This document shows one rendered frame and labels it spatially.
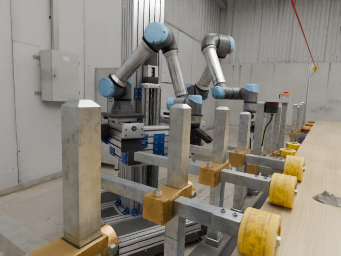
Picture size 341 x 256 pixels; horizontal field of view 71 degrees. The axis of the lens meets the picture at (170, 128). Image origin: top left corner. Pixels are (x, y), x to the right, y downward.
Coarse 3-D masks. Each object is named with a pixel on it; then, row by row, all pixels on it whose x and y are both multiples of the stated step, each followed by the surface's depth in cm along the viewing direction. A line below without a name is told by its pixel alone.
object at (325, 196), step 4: (324, 192) 67; (328, 192) 67; (316, 196) 66; (320, 196) 65; (324, 196) 67; (328, 196) 65; (332, 196) 64; (320, 200) 64; (324, 200) 64; (328, 200) 64; (332, 200) 64; (336, 200) 63; (340, 200) 64; (336, 204) 62; (340, 204) 63
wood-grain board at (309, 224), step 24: (312, 144) 151; (336, 144) 154; (312, 168) 97; (336, 168) 98; (312, 192) 71; (336, 192) 72; (288, 216) 56; (312, 216) 56; (336, 216) 57; (288, 240) 46; (312, 240) 47; (336, 240) 47
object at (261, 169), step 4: (196, 156) 129; (200, 156) 128; (204, 156) 127; (208, 156) 126; (200, 160) 128; (204, 160) 127; (208, 160) 126; (228, 160) 120; (260, 168) 111; (264, 168) 110; (268, 168) 109; (272, 168) 109; (260, 172) 112; (264, 172) 111; (268, 172) 110; (272, 172) 108; (276, 172) 108; (280, 172) 107
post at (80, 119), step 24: (72, 120) 29; (96, 120) 31; (72, 144) 30; (96, 144) 31; (72, 168) 30; (96, 168) 32; (72, 192) 30; (96, 192) 32; (72, 216) 31; (96, 216) 32; (72, 240) 31
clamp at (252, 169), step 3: (249, 165) 111; (252, 165) 110; (255, 165) 109; (258, 165) 111; (249, 168) 111; (252, 168) 110; (255, 168) 109; (249, 171) 111; (252, 171) 110; (255, 171) 109; (255, 174) 109
